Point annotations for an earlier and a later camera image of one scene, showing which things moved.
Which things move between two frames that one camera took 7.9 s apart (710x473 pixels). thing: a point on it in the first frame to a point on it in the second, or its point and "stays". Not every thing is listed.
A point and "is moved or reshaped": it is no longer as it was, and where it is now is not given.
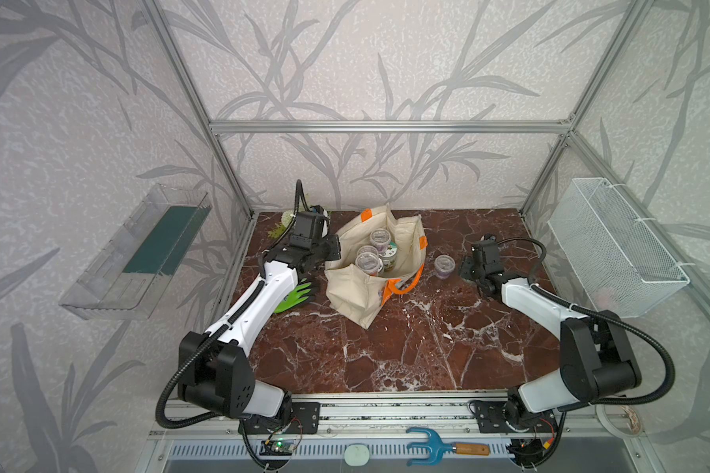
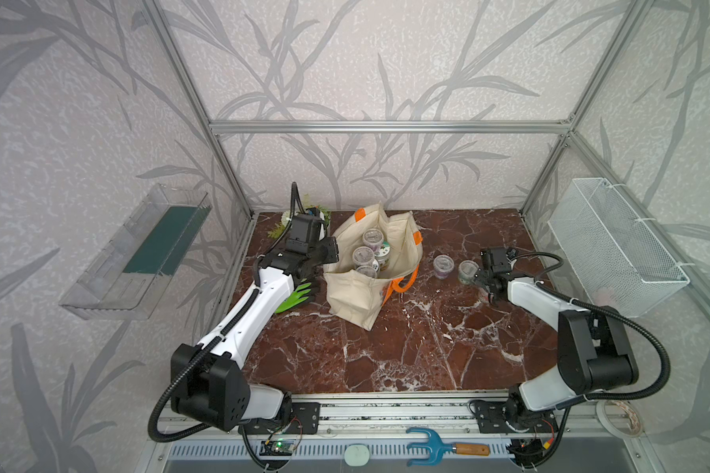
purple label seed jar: [444, 265] stays
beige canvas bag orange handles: [359, 297] stays
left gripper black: [333, 253] stays
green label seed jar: [390, 252] is moved or reshaped
